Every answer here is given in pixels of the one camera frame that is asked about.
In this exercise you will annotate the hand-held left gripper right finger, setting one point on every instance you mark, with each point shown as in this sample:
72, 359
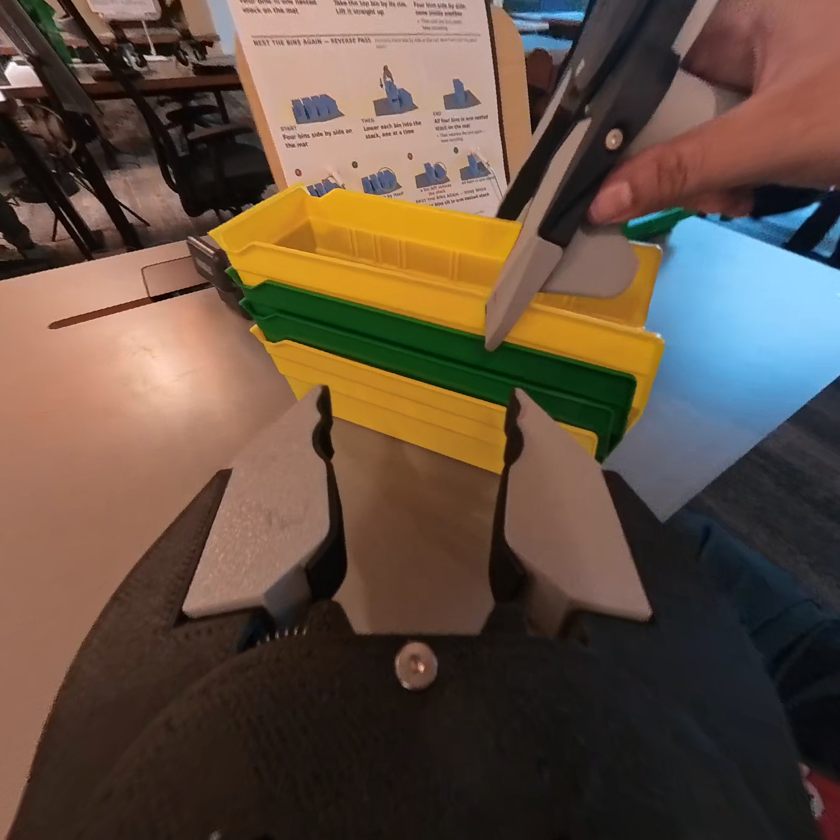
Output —
571, 525

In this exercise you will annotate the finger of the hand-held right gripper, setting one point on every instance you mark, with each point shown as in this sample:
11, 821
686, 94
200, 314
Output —
594, 266
518, 275

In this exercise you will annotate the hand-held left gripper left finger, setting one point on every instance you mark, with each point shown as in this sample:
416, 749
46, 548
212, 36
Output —
262, 525

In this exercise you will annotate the green plastic bin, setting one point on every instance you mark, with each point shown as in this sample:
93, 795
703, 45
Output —
656, 224
426, 328
426, 364

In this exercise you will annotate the yellow plastic bin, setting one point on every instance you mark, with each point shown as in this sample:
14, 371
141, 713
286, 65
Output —
394, 407
394, 275

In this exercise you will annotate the person's right hand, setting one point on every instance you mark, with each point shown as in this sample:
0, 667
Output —
774, 98

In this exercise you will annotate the instruction sheet on board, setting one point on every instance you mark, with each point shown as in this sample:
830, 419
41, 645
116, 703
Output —
515, 98

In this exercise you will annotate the person's leg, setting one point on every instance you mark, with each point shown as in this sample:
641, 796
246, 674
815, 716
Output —
768, 623

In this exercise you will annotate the printed instruction sheet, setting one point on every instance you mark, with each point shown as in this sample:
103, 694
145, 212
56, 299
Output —
367, 98

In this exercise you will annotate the dark grey box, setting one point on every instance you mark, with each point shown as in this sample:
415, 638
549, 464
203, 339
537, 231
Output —
210, 262

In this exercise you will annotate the black office chair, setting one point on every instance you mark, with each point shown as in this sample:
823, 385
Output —
216, 164

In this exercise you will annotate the wooden table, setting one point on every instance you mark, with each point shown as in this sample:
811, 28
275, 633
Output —
131, 80

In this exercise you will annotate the black metal tripod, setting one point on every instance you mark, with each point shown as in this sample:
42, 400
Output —
72, 131

